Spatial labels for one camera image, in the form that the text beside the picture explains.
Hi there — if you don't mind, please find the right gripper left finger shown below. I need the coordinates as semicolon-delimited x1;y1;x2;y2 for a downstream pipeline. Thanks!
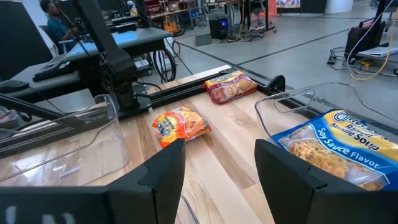
0;138;187;224

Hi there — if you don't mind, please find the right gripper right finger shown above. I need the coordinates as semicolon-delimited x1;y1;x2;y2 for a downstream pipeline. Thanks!
254;139;398;224

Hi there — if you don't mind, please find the blue Maruchan ramen pack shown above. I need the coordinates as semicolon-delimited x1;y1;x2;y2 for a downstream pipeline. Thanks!
271;109;398;192

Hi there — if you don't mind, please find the orange Maruchan ramen pack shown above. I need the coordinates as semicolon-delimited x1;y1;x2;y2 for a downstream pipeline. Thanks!
151;106;212;148

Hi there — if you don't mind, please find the red Maruchan ramen pack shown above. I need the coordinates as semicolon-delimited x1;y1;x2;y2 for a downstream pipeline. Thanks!
203;70;259;105

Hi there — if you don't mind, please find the clear plastic bin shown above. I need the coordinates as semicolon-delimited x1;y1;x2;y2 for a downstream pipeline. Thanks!
254;81;398;190
0;94;130;187

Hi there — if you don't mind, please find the black keyboard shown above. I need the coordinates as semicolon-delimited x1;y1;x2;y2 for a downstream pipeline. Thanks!
32;54;75;83

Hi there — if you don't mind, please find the blue desk mat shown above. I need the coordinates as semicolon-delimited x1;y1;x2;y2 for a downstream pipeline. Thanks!
67;30;140;56

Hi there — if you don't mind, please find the dark grey desk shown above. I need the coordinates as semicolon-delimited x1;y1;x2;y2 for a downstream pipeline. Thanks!
0;26;175;103

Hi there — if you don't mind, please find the black equipment case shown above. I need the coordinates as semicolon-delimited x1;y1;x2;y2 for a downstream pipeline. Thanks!
343;17;387;60

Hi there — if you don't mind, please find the black computer mouse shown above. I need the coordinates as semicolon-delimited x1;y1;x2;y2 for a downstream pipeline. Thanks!
0;80;30;94

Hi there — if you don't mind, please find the black rolling stand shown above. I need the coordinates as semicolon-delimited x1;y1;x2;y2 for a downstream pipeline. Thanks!
242;0;277;40

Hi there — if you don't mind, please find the black computer tower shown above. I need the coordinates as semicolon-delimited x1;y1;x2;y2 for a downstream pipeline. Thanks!
208;14;231;40

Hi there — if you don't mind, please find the person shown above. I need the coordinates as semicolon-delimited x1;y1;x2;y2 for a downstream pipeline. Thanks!
39;0;79;52

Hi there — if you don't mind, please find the black screen panel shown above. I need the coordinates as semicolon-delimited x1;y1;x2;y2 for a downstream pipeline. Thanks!
0;0;53;82

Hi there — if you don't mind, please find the black aluminium table frame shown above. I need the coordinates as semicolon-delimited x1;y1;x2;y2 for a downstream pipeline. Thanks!
0;67;287;156

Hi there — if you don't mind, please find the black cable loop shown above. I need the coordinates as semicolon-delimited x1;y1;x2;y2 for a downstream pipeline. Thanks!
152;46;177;83

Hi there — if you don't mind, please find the yellow floor cable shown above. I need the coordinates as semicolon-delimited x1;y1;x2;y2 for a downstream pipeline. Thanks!
346;7;398;82

